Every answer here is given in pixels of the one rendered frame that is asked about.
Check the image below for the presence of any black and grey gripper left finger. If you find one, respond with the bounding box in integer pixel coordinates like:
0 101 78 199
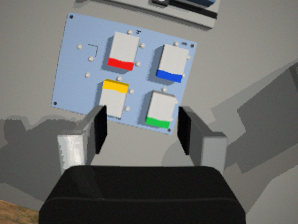
57 105 107 176

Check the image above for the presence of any white block with green end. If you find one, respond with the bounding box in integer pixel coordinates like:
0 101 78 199
145 90 177 129

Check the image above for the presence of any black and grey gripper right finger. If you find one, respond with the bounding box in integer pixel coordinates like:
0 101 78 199
177 106 228 176

